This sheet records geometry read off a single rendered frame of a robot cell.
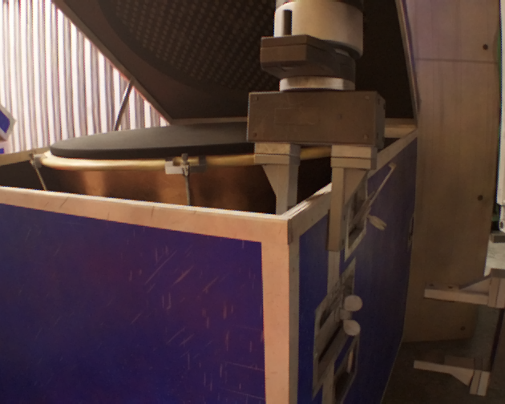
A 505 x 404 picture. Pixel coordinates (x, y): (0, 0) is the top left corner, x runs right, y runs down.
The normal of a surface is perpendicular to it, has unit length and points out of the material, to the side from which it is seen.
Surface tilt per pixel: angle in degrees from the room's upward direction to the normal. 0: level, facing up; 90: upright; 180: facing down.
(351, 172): 80
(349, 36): 85
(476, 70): 90
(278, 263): 90
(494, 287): 90
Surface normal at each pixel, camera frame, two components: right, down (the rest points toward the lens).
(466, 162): -0.09, 0.24
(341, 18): 0.33, 0.09
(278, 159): -0.45, 0.05
